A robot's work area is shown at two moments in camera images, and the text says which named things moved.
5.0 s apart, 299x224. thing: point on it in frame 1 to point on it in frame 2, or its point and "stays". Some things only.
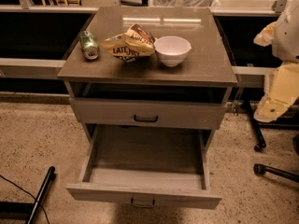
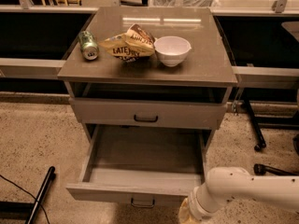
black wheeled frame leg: [261, 142] stays
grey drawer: [144, 165] stays
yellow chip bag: [132, 46] stays
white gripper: [288, 39] to [194, 205]
